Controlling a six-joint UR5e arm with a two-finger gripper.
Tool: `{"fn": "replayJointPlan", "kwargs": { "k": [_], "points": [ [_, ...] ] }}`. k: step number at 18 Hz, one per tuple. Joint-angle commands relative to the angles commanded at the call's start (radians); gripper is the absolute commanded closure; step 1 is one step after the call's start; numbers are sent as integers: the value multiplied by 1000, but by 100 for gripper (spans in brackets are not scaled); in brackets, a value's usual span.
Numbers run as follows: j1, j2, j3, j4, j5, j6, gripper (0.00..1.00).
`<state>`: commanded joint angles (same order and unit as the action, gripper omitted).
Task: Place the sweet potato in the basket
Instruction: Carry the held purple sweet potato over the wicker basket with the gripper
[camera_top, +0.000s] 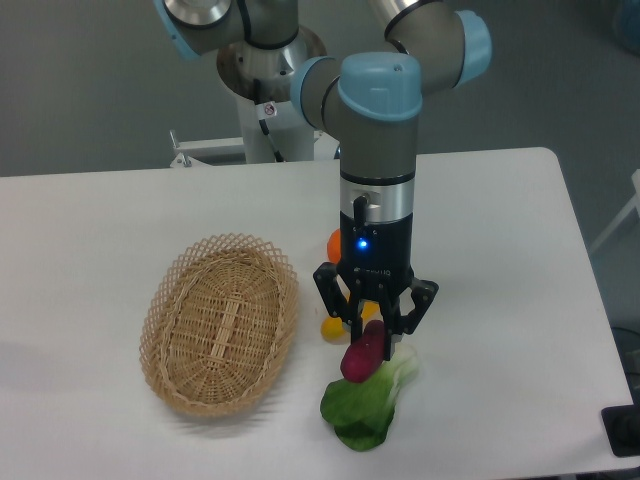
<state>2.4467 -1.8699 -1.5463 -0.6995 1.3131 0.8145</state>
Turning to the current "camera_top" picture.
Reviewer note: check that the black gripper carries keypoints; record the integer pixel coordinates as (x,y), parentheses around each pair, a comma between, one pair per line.
(376,255)

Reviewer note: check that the purple sweet potato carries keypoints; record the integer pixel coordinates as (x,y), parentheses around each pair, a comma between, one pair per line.
(363,357)

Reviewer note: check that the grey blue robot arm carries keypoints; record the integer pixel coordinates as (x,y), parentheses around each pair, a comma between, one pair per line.
(370,103)

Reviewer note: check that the oval wicker basket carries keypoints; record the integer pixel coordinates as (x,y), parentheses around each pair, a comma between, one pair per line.
(220,325)

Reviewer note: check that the yellow mango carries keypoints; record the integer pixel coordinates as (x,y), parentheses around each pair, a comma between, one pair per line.
(332,329)

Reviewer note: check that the orange tangerine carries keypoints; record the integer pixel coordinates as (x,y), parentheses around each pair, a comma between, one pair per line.
(333,247)

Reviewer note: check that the green bok choy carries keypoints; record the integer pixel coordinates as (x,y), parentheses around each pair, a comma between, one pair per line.
(361,414)

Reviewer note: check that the black device at table edge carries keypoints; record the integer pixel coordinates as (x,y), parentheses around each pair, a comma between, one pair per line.
(622,428)

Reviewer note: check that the white frame at right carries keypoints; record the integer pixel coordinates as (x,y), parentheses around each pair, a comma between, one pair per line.
(626,218)

